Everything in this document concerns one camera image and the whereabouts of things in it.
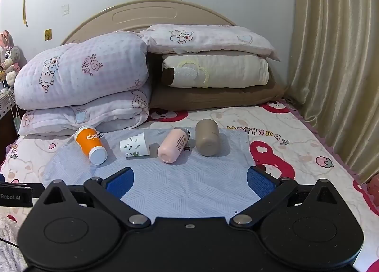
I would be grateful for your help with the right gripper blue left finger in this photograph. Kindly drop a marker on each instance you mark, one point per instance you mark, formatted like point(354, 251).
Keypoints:
point(107, 194)

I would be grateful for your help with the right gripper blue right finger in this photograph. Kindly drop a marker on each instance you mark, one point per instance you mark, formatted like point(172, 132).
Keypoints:
point(272, 194)

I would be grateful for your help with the taupe tumbler cup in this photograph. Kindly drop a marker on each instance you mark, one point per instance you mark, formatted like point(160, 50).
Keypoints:
point(207, 137)

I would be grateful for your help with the white leaf-print paper cup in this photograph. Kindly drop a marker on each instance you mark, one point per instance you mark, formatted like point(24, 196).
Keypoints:
point(135, 146)

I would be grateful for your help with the orange white paper cup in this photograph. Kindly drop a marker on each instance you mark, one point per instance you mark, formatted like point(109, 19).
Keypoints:
point(90, 143)

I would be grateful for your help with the pink tumbler cup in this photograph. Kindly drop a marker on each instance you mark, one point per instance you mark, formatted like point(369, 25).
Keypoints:
point(172, 146)

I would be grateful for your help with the cartoon bear bedsheet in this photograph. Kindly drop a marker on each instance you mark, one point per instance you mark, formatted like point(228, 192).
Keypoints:
point(289, 144)

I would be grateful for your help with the light blue patterned mat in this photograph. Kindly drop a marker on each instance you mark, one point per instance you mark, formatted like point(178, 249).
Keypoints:
point(194, 186)

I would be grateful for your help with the brown pillow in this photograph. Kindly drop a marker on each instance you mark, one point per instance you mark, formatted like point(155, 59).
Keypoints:
point(175, 99)

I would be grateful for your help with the folded pink cartoon quilt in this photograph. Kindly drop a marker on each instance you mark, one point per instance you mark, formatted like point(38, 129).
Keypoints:
point(101, 82)

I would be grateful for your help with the beige pleated curtain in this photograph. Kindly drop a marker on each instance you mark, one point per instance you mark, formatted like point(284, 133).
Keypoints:
point(333, 77)

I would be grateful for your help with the plush bunny toy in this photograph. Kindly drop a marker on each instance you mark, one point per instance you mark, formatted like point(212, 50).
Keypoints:
point(10, 56)

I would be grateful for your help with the cream white pillow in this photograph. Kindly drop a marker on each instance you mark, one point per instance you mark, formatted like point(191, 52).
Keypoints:
point(214, 69)

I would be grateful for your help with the pink cartoon pillow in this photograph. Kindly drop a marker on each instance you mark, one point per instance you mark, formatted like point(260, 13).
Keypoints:
point(180, 39)

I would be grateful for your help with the beige wooden headboard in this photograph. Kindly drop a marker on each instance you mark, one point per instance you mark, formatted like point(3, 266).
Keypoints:
point(138, 15)

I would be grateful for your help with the yellow wall sticker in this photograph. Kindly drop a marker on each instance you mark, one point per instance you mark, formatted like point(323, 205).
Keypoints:
point(48, 34)

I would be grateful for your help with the white wall switch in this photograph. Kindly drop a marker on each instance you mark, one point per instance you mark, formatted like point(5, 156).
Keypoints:
point(65, 10)

